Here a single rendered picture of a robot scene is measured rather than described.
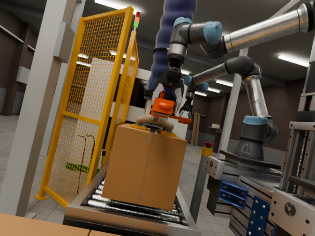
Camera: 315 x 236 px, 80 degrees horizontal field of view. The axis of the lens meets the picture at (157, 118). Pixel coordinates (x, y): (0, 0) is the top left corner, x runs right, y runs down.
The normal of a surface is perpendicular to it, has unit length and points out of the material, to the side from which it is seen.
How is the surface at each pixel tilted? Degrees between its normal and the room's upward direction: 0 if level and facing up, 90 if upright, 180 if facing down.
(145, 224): 90
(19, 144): 90
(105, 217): 90
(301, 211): 90
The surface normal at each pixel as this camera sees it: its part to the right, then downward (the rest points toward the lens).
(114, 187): 0.07, 0.00
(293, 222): -0.97, -0.22
